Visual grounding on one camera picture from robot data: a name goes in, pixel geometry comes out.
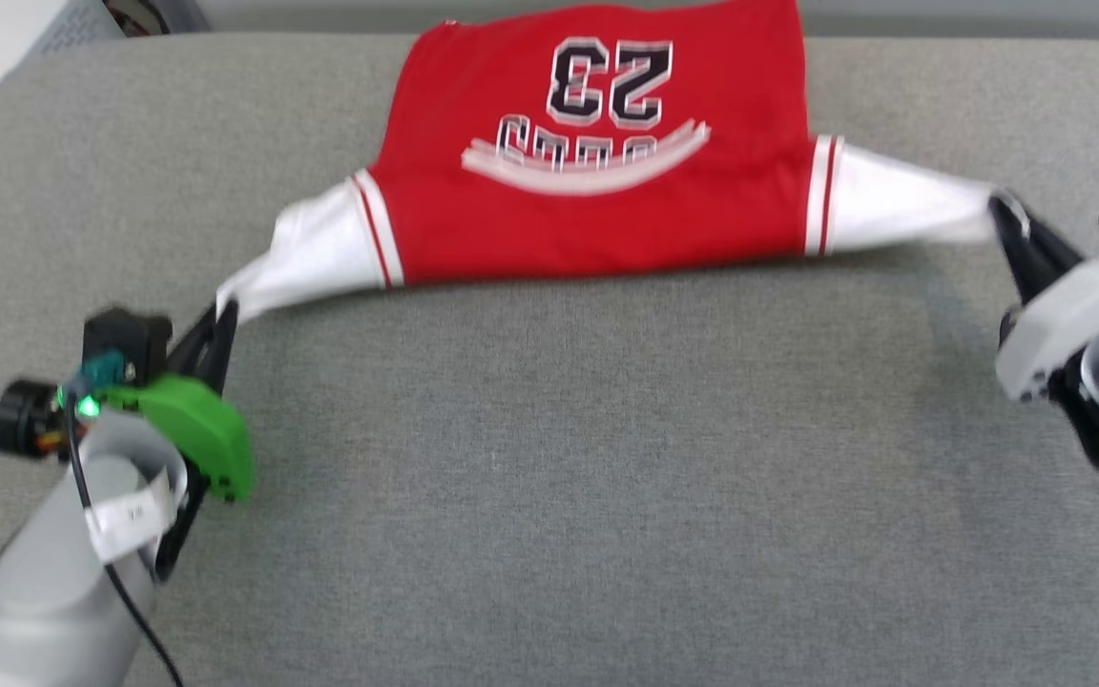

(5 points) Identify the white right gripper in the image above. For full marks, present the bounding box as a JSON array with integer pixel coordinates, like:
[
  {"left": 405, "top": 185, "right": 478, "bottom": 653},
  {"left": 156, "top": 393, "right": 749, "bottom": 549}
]
[{"left": 988, "top": 191, "right": 1099, "bottom": 404}]

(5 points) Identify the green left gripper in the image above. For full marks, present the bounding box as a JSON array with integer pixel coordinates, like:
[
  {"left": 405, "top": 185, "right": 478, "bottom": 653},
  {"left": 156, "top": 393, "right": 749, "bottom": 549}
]
[{"left": 96, "top": 302, "right": 255, "bottom": 504}]

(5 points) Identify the red white number jersey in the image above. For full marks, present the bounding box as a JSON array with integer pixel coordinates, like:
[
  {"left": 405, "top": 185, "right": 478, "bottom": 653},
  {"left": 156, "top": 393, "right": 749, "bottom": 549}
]
[{"left": 216, "top": 0, "right": 1013, "bottom": 321}]

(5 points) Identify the black left gripper motor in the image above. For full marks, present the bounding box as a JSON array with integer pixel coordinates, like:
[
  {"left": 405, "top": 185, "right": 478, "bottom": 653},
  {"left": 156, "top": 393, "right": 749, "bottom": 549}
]
[{"left": 0, "top": 380, "right": 64, "bottom": 459}]

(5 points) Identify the grey metal partition post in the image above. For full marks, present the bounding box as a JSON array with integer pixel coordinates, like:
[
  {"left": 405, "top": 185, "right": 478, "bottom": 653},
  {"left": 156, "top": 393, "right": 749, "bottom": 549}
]
[{"left": 151, "top": 0, "right": 215, "bottom": 35}]

